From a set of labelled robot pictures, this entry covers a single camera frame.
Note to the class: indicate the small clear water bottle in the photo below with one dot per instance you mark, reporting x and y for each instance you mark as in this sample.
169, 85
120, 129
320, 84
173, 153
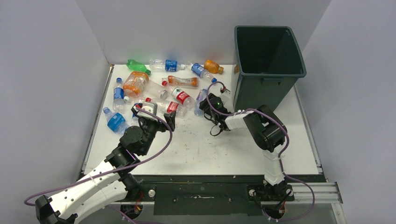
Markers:
201, 96

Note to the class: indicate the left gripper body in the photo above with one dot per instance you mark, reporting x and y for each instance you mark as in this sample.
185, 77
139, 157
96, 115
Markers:
150, 129

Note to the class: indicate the dark green plastic bin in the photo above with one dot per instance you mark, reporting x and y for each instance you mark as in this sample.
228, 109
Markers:
268, 64

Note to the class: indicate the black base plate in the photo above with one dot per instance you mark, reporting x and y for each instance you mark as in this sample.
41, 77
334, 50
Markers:
207, 194

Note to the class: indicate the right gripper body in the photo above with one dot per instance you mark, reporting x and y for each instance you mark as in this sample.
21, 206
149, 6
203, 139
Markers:
206, 108

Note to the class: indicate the blue label bottle blue cap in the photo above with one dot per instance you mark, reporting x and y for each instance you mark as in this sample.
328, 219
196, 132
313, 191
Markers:
203, 73

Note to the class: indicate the slim blue label bottle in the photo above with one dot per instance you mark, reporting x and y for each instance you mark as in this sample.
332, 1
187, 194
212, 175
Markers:
118, 96

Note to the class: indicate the Nongfu bottle red white label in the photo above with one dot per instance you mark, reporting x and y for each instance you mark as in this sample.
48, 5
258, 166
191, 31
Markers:
179, 95

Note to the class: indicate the blue label bottle left edge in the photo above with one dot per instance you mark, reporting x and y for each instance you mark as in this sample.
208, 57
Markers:
115, 121

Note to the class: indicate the orange juice bottle far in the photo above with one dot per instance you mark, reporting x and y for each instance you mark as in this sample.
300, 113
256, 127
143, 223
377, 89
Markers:
213, 67

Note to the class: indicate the large orange label bottle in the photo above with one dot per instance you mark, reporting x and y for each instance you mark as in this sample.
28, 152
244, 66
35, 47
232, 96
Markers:
135, 84

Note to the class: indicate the green plastic bottle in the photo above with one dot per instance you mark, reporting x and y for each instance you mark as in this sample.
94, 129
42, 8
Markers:
137, 66

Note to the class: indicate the clear bottle silver cap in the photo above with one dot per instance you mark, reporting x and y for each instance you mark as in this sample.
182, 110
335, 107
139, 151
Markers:
156, 90

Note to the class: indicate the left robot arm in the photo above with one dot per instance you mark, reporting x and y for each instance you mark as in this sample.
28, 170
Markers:
109, 182

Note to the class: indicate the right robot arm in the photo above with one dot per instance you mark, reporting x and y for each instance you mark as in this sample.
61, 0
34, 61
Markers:
224, 143

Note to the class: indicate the flattened orange label bottle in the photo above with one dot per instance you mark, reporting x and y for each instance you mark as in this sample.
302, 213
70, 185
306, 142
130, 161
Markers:
177, 81

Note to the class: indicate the large Pepsi bottle blue cap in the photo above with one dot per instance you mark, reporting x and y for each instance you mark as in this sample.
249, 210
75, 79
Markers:
135, 119

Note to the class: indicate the clear bottle blue label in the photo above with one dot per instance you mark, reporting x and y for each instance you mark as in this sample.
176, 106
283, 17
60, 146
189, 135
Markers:
167, 65

